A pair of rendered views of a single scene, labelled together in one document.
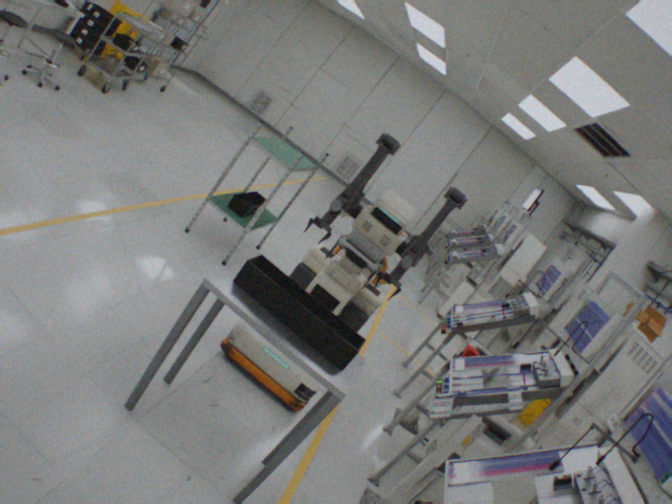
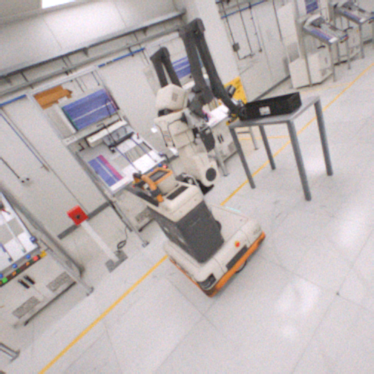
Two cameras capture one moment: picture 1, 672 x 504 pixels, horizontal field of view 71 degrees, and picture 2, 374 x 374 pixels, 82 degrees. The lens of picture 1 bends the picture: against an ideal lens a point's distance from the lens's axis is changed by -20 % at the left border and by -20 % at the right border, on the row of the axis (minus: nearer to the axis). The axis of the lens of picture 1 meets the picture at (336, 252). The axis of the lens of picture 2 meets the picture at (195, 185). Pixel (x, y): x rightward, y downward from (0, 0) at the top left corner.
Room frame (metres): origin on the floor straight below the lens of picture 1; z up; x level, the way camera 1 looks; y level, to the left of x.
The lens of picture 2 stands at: (3.99, 1.19, 1.39)
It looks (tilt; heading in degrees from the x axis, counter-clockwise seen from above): 25 degrees down; 240
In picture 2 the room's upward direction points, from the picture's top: 27 degrees counter-clockwise
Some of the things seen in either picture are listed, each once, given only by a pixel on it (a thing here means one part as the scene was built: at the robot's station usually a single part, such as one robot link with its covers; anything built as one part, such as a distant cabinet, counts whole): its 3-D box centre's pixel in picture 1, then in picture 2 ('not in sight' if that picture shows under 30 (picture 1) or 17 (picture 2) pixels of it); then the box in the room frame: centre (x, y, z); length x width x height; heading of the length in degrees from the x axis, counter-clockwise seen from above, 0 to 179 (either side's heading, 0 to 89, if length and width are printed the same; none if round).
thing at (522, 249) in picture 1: (493, 271); not in sight; (7.92, -1.92, 0.95); 1.36 x 0.82 x 1.90; 87
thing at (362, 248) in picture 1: (356, 257); (195, 136); (3.05, -0.10, 0.99); 0.28 x 0.16 x 0.22; 85
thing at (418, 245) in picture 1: (434, 226); (174, 79); (2.86, -0.30, 1.40); 0.11 x 0.06 x 0.43; 85
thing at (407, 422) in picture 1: (439, 387); (96, 237); (3.97, -1.24, 0.39); 0.24 x 0.24 x 0.78; 87
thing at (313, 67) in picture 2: not in sight; (306, 38); (-1.77, -1.37, 0.95); 1.36 x 0.82 x 1.90; 87
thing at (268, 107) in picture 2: (300, 311); (266, 107); (2.24, -0.03, 0.86); 0.57 x 0.17 x 0.11; 85
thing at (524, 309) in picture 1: (485, 353); (9, 257); (4.67, -1.56, 0.66); 1.01 x 0.73 x 1.31; 87
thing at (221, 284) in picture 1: (240, 386); (279, 149); (2.21, -0.03, 0.40); 0.70 x 0.45 x 0.80; 85
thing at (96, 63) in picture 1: (121, 51); not in sight; (6.34, 3.80, 0.50); 0.90 x 0.54 x 1.00; 11
